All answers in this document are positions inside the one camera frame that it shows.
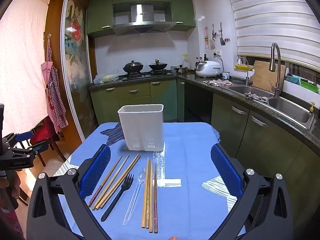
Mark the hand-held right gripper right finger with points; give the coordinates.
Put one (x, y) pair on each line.
(226, 171)

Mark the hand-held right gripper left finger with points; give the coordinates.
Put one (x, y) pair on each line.
(96, 172)

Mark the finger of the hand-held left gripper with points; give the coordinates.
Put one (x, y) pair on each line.
(40, 147)
(23, 136)

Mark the wooden chopstick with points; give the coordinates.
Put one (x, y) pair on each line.
(145, 192)
(155, 197)
(110, 183)
(120, 182)
(105, 181)
(149, 192)
(116, 181)

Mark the black plastic fork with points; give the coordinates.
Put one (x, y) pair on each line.
(117, 197)

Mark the clear plastic spoon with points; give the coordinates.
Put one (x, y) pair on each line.
(142, 176)

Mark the chopstick pair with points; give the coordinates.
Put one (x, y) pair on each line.
(151, 197)

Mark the white plastic utensil holder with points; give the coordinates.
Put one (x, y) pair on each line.
(141, 125)

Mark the person's left hand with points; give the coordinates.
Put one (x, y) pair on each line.
(14, 187)

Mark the person's right hand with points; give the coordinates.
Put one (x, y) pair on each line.
(173, 238)

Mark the wooden chair red cushion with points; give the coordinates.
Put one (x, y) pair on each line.
(42, 133)

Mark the long green base cabinet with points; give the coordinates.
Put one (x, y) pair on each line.
(265, 150)

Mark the blue star-print tablecloth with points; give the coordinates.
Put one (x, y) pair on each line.
(185, 205)

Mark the red checked apron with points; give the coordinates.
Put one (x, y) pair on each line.
(52, 87)

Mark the pale dotted curtain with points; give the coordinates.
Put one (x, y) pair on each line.
(20, 67)

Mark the printed glass sliding door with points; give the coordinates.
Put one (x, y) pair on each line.
(77, 80)

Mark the grey rag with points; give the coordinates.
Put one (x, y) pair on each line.
(256, 97)

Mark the steel double sink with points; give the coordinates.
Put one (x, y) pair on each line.
(287, 107)

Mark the patterned dishcloth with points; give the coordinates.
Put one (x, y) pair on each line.
(217, 82)

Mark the clear plastic bag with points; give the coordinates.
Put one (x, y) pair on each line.
(106, 77)

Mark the white enamel mug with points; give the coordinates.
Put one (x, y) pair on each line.
(226, 75)

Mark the dark granite countertop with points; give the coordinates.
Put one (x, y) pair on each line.
(195, 78)

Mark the green base cabinet with drawers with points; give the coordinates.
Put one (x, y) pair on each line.
(160, 97)

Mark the small steel faucet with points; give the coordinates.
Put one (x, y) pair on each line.
(247, 72)

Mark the wooden cutting board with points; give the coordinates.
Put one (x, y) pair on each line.
(263, 76)

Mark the tall steel faucet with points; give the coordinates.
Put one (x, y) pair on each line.
(275, 80)

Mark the white rice cooker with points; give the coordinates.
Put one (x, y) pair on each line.
(208, 68)

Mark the yellow tray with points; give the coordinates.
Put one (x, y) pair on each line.
(243, 67)

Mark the black gas stove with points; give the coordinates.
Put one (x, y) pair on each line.
(147, 75)

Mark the small steel pot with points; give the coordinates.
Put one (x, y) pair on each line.
(180, 69)

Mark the black wok with lid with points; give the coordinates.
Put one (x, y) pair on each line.
(133, 67)

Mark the teal plastic container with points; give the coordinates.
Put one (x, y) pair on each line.
(293, 78)

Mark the cooking oil bottle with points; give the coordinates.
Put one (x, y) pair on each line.
(185, 61)

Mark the red paper decoration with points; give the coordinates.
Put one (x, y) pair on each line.
(77, 30)

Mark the green plastic container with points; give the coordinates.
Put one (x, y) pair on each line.
(309, 85)

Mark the white hanging spatula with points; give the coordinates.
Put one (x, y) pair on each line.
(212, 43)

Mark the black hanging spatula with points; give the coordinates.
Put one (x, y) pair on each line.
(222, 40)

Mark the pink hanging tool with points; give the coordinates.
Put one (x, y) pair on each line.
(206, 37)

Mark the white window blind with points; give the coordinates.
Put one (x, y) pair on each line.
(275, 17)

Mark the steel range hood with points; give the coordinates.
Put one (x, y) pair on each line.
(143, 17)

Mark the white wall socket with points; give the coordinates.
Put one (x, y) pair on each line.
(217, 53)

